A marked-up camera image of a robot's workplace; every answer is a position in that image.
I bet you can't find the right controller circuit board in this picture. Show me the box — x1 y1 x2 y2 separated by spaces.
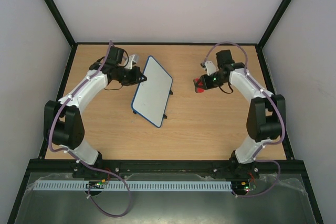
232 181 256 196

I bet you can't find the controller circuit board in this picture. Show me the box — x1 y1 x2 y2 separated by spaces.
85 179 109 189
232 181 256 196

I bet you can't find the light blue slotted cable duct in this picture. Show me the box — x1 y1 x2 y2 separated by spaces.
33 180 232 192

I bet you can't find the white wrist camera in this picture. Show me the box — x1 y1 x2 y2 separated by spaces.
201 61 217 76
124 54 139 70

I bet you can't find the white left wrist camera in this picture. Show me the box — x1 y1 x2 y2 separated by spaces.
124 54 139 70

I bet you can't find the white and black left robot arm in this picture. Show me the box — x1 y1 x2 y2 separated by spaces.
44 46 147 165

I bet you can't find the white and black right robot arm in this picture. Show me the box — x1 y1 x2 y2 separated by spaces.
193 50 286 178

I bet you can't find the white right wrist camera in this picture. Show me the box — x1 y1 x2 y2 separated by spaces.
201 61 217 76

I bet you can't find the left controller circuit board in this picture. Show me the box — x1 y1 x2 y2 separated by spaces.
85 179 109 189

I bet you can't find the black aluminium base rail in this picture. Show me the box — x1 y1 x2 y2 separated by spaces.
28 158 307 180

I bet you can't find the small blue-framed whiteboard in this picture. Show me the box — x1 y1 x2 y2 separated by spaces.
131 56 173 128

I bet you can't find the red whiteboard eraser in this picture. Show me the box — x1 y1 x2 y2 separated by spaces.
193 78 205 93

